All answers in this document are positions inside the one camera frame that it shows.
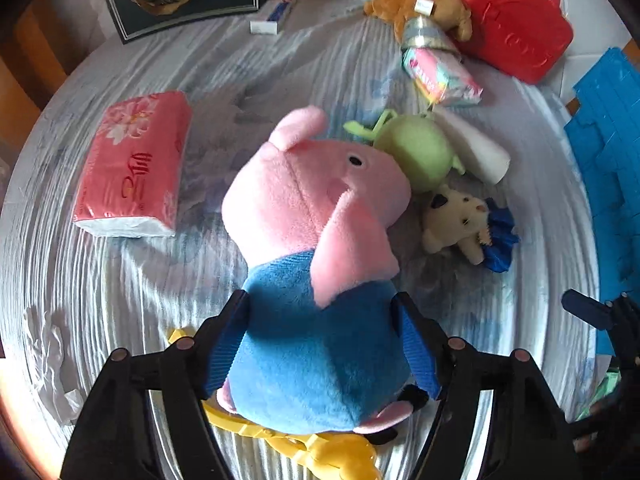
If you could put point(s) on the white striped bed sheet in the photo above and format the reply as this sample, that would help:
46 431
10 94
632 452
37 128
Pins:
150 280

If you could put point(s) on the white paper roll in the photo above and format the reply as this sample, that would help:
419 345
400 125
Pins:
482 152

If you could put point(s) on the white toothpaste box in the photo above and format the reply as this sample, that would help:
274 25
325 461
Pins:
272 15

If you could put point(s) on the pastel sanitary pad pack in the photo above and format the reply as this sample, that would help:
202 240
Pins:
440 77

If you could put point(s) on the yellow plastic toy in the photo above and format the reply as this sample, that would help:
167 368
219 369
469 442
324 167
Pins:
340 455

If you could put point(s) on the blue plastic crate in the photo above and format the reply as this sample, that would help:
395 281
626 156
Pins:
615 160

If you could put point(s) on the red tissue pack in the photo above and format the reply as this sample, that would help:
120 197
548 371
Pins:
130 160

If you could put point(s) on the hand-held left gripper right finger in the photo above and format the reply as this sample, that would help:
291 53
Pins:
421 355

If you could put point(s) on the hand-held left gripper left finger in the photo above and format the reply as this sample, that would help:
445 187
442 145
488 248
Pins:
226 362

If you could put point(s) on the cream plush dog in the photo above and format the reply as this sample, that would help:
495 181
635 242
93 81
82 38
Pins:
450 220

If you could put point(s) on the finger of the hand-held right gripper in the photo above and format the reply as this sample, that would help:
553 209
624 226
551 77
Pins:
582 307

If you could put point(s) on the pink pig plush toy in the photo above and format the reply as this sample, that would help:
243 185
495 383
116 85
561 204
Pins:
300 210

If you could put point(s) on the green plush toy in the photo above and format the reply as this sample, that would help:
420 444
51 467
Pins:
415 152

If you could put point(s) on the red bear-embossed case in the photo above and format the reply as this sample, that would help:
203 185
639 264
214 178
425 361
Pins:
510 25

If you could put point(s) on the blue scrunchie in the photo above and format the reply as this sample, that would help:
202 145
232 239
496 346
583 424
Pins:
502 245

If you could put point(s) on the brown teddy bear plush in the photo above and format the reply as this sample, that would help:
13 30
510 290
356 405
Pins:
400 0

